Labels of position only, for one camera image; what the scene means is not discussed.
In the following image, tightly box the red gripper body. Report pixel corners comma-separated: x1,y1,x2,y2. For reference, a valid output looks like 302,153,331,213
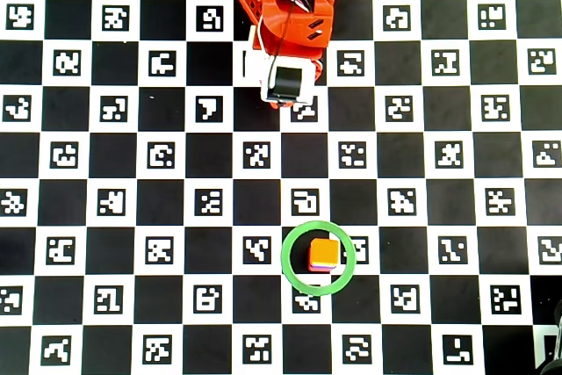
256,8,335,86

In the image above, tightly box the orange cube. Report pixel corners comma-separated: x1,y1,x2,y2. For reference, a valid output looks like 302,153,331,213
307,237,340,267

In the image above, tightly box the checkerboard marker mat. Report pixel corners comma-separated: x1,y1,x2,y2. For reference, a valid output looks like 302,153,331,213
0,0,562,375

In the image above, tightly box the black camera cable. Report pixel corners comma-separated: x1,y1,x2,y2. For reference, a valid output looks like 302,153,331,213
267,0,311,99

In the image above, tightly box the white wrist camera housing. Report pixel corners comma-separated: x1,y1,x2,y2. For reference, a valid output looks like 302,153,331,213
241,25,318,108

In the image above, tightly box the green flat ring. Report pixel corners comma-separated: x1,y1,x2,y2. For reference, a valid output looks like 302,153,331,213
280,220,357,297

